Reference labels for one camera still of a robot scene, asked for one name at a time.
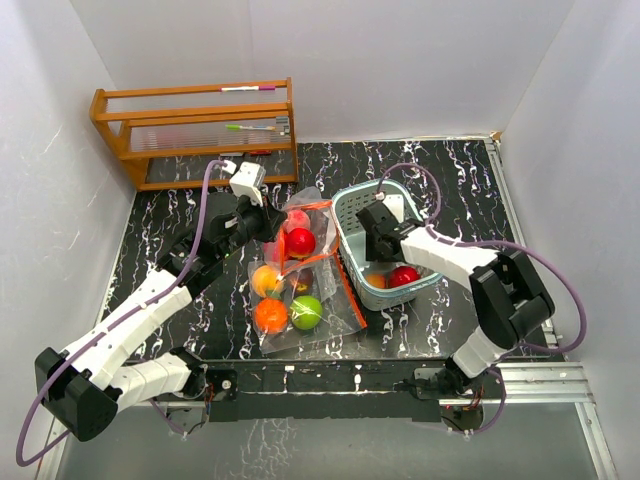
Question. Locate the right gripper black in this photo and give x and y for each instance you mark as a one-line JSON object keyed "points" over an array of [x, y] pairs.
{"points": [[372, 255]]}

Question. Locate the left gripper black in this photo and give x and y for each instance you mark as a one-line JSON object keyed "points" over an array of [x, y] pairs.
{"points": [[271, 218]]}

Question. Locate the bright red apple toy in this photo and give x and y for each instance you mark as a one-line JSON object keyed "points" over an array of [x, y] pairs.
{"points": [[272, 253]]}

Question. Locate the pink peach toy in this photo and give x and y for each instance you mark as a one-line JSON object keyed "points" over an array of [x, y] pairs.
{"points": [[297, 218]]}

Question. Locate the small orange peach toy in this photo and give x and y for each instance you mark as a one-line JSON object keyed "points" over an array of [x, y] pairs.
{"points": [[377, 280]]}

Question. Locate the light blue plastic basket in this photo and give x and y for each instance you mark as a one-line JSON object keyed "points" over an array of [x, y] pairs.
{"points": [[346, 203]]}

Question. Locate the yellow lemon toy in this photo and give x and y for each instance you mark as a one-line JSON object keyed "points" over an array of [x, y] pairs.
{"points": [[265, 282]]}

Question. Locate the clear zip bag orange zipper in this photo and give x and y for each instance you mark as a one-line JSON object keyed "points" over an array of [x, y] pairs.
{"points": [[341, 315]]}

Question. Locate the orange persimmon toy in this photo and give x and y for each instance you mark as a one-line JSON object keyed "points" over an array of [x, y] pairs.
{"points": [[271, 316]]}

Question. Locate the green apple toy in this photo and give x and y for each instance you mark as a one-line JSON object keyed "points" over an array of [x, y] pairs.
{"points": [[306, 312]]}

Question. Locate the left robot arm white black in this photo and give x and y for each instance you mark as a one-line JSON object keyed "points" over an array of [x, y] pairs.
{"points": [[88, 383]]}

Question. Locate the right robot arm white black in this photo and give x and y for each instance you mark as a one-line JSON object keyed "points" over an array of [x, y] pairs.
{"points": [[508, 294]]}

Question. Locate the green marker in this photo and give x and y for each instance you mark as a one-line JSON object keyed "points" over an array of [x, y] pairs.
{"points": [[238, 127]]}

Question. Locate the wooden shelf rack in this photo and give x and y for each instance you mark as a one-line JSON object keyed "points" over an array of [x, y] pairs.
{"points": [[142, 126]]}

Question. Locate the pink white marker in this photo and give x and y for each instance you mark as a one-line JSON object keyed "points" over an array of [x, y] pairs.
{"points": [[248, 88]]}

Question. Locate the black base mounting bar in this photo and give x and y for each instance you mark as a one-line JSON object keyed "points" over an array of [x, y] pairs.
{"points": [[327, 389]]}

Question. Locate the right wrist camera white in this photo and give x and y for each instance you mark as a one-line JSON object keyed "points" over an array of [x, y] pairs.
{"points": [[394, 203]]}

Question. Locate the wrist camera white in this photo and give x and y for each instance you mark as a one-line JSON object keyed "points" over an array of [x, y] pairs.
{"points": [[246, 180], [394, 203]]}

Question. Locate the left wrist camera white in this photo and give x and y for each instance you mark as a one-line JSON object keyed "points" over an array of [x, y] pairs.
{"points": [[246, 180]]}

